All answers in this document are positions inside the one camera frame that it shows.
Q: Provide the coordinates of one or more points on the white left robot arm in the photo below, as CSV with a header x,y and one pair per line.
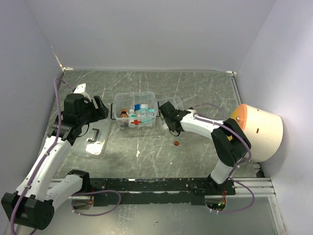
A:
x,y
33,203

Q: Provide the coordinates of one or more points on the clear box lid black handle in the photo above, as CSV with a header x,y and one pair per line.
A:
x,y
93,142

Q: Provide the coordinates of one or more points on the blue white ointment tube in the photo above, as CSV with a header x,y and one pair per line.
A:
x,y
140,106

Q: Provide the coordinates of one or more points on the clear first aid box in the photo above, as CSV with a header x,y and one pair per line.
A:
x,y
127,101

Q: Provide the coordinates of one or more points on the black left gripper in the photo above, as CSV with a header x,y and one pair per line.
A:
x,y
100,113

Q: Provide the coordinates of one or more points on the cream cylinder orange face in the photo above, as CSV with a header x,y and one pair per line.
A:
x,y
263,129

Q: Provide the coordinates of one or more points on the clear zip bag teal strip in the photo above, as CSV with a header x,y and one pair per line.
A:
x,y
141,120

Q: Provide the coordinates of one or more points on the brown medicine bottle orange cap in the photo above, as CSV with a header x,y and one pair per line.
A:
x,y
124,118

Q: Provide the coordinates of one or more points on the teal bandage roll package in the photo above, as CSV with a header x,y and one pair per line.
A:
x,y
145,112

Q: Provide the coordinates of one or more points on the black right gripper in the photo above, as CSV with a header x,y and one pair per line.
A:
x,y
167,123

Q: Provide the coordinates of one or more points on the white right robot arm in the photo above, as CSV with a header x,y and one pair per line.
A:
x,y
231,144

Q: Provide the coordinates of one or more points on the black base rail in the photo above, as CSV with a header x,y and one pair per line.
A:
x,y
163,190

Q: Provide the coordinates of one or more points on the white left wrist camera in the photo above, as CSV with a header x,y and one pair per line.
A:
x,y
82,89

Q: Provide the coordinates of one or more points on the clear divider tray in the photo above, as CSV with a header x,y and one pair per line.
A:
x,y
176,102

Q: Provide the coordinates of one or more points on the white bottle green label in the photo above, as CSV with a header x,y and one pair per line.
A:
x,y
132,113

